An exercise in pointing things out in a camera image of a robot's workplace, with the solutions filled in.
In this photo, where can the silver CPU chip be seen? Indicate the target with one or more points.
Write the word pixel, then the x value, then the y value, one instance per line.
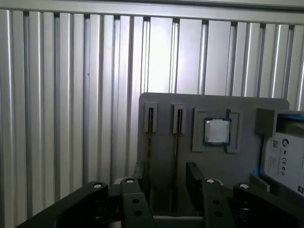
pixel 217 131

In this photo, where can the hard disk in blue carrier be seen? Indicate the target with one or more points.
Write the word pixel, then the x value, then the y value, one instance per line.
pixel 285 156

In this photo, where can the grey parts rack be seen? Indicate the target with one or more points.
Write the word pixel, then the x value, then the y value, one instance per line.
pixel 162 152

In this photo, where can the RAM stick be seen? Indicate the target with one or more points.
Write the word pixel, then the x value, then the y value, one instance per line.
pixel 177 166

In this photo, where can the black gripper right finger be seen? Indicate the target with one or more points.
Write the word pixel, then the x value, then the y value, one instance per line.
pixel 249 209

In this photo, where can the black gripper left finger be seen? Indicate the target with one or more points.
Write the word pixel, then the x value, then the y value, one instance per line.
pixel 71 206

